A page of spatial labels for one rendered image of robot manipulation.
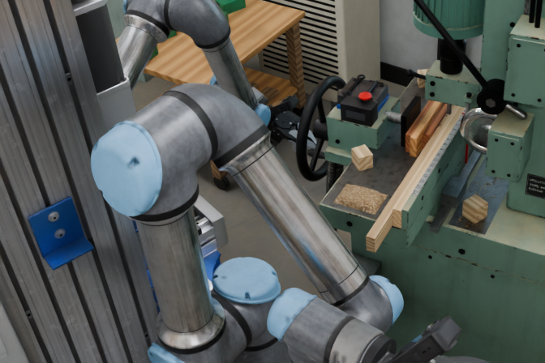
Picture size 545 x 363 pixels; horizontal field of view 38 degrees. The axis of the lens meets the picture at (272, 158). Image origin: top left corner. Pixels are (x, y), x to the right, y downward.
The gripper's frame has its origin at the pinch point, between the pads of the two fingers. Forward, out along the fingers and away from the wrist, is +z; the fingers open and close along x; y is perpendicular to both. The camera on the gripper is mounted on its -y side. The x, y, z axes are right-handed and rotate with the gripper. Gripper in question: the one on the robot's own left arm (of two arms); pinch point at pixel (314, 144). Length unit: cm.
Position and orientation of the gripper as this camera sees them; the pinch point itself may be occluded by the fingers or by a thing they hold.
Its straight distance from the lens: 223.4
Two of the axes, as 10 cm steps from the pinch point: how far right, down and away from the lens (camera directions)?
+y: -3.2, 5.7, 7.6
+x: -5.4, 5.5, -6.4
